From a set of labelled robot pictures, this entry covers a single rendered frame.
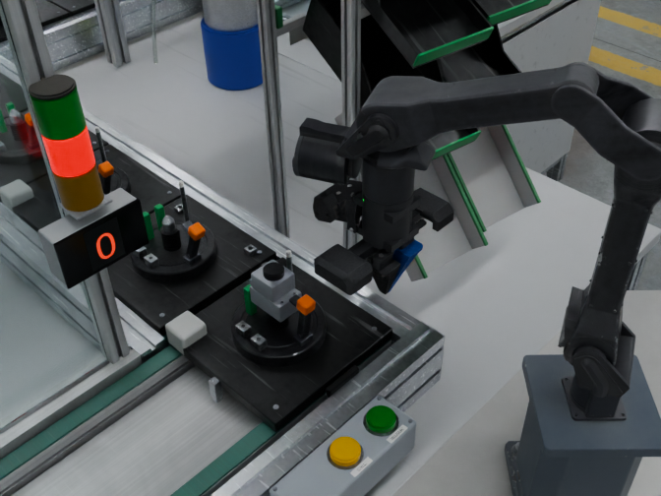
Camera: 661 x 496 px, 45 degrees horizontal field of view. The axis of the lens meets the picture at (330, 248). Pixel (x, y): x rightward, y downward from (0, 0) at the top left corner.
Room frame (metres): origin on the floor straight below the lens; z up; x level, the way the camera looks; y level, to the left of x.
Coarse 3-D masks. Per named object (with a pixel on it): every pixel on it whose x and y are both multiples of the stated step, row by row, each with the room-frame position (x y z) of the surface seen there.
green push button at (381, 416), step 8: (376, 408) 0.68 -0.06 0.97; (384, 408) 0.68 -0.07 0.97; (368, 416) 0.66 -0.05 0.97; (376, 416) 0.66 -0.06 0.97; (384, 416) 0.66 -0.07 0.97; (392, 416) 0.66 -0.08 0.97; (368, 424) 0.66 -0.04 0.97; (376, 424) 0.65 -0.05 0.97; (384, 424) 0.65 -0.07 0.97; (392, 424) 0.65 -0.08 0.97; (376, 432) 0.65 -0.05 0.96; (384, 432) 0.64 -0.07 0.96
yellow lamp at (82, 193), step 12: (96, 168) 0.78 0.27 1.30; (60, 180) 0.75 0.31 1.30; (72, 180) 0.75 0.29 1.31; (84, 180) 0.76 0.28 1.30; (96, 180) 0.77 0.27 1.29; (60, 192) 0.76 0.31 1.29; (72, 192) 0.75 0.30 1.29; (84, 192) 0.75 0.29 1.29; (96, 192) 0.77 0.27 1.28; (72, 204) 0.75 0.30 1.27; (84, 204) 0.75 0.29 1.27; (96, 204) 0.76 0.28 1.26
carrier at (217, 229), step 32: (160, 224) 1.04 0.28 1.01; (224, 224) 1.08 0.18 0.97; (128, 256) 1.01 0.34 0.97; (160, 256) 0.98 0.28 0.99; (224, 256) 1.00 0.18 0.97; (256, 256) 1.00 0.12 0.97; (128, 288) 0.93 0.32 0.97; (160, 288) 0.93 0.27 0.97; (192, 288) 0.92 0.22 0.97; (224, 288) 0.93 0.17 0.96; (160, 320) 0.86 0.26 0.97
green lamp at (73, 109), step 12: (72, 96) 0.77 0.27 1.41; (36, 108) 0.76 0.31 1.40; (48, 108) 0.75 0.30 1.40; (60, 108) 0.75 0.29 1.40; (72, 108) 0.76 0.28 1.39; (48, 120) 0.75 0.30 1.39; (60, 120) 0.75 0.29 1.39; (72, 120) 0.76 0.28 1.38; (84, 120) 0.78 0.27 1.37; (48, 132) 0.75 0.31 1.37; (60, 132) 0.75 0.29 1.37; (72, 132) 0.76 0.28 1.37
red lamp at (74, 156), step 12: (84, 132) 0.77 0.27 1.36; (48, 144) 0.76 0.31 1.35; (60, 144) 0.75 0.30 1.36; (72, 144) 0.75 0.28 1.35; (84, 144) 0.77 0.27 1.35; (48, 156) 0.76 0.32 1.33; (60, 156) 0.75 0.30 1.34; (72, 156) 0.75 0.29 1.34; (84, 156) 0.76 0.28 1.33; (60, 168) 0.75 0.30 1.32; (72, 168) 0.75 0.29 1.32; (84, 168) 0.76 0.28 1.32
